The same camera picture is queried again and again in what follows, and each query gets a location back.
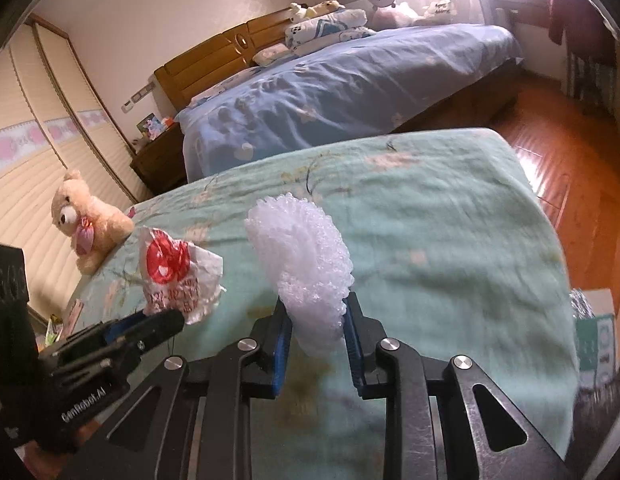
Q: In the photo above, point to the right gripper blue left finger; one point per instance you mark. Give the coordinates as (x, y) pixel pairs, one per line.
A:
(279, 334)

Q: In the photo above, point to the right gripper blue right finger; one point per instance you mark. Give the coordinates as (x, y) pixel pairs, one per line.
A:
(362, 334)

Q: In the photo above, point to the white foam net sleeve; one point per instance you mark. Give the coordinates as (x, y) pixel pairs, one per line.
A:
(307, 263)

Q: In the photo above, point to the white red printed plastic bag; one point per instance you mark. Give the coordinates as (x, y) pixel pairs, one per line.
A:
(178, 275)

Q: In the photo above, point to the green wrapper item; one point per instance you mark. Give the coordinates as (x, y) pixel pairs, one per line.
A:
(53, 330)

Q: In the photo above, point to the teal floral bedsheet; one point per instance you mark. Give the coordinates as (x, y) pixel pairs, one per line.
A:
(451, 251)

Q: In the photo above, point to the cream teddy bear pink heart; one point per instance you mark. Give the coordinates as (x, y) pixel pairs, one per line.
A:
(94, 227)

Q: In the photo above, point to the dark wooden nightstand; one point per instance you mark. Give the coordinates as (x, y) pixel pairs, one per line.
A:
(160, 164)

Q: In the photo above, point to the blue bed cover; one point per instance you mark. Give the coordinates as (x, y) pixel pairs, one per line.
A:
(362, 87)

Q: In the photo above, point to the wooden headboard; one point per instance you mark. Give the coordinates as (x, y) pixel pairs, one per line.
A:
(219, 57)

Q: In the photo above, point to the pink white pillow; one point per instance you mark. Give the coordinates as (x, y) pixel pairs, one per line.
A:
(270, 55)

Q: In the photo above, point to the blue white folded quilt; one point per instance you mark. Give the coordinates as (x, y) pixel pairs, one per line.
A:
(318, 33)

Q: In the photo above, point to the small plush toys on quilt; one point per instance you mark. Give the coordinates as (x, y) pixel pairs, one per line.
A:
(302, 12)

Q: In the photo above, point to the dark red hanging coat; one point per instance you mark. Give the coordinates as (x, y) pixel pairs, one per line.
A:
(586, 34)

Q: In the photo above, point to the small photo frame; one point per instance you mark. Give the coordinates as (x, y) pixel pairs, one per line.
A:
(151, 127)

